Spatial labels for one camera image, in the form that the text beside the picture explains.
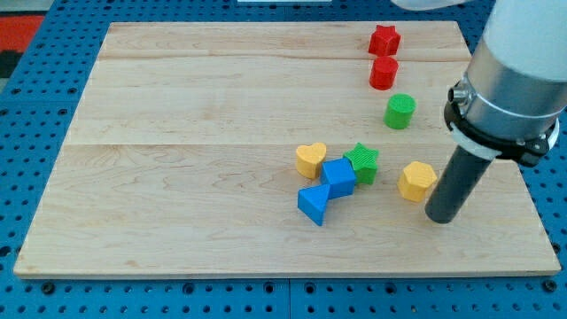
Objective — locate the red cylinder block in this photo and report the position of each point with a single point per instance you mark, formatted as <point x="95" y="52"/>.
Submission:
<point x="383" y="73"/>

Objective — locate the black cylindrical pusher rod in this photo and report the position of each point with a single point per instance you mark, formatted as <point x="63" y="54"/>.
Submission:
<point x="460" y="177"/>

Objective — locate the green star block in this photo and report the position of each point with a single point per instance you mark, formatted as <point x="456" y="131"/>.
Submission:
<point x="364" y="163"/>

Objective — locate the blue cube block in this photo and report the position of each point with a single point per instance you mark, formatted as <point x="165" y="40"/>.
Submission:
<point x="339" y="175"/>

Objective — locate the light wooden board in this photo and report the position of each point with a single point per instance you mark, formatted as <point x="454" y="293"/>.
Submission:
<point x="180" y="160"/>

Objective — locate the green cylinder block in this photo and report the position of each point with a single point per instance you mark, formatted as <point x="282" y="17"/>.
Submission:
<point x="399" y="111"/>

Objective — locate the red star block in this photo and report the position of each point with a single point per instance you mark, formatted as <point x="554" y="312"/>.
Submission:
<point x="384" y="41"/>

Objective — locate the yellow hexagon block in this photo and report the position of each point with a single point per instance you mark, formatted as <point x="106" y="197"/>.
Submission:
<point x="415" y="180"/>

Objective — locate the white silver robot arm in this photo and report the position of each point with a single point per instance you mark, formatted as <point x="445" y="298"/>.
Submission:
<point x="508" y="101"/>

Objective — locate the blue triangle block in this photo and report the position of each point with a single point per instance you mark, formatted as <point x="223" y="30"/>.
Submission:
<point x="312" y="201"/>

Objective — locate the yellow heart block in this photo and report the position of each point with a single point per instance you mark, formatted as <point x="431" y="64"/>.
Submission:
<point x="309" y="159"/>

